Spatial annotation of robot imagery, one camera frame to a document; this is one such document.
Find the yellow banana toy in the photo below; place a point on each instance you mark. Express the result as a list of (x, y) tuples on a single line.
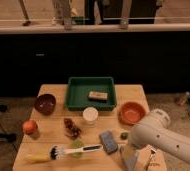
[(37, 158)]

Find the blue sponge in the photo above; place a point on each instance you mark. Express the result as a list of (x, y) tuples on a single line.
[(108, 142)]

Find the green round lid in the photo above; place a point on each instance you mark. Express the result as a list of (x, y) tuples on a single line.
[(74, 145)]

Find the orange bowl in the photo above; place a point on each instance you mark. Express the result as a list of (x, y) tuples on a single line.
[(131, 113)]

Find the metal fork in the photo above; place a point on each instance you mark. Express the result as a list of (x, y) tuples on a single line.
[(152, 154)]

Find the tan block in tray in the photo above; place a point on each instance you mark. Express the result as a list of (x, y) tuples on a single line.
[(98, 96)]

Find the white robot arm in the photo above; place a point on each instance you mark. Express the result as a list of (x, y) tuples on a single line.
[(153, 130)]

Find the orange ball on cup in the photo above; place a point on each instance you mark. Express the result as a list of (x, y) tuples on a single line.
[(30, 128)]

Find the grey folded cloth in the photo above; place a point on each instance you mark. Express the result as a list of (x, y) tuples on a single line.
[(129, 155)]

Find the white cup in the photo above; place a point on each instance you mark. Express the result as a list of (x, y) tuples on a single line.
[(90, 115)]

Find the dark red dried flower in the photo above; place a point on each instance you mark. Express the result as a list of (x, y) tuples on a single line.
[(73, 131)]

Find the purple bowl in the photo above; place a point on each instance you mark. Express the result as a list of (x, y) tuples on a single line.
[(45, 104)]

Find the green plastic tray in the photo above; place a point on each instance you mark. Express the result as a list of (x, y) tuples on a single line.
[(77, 94)]

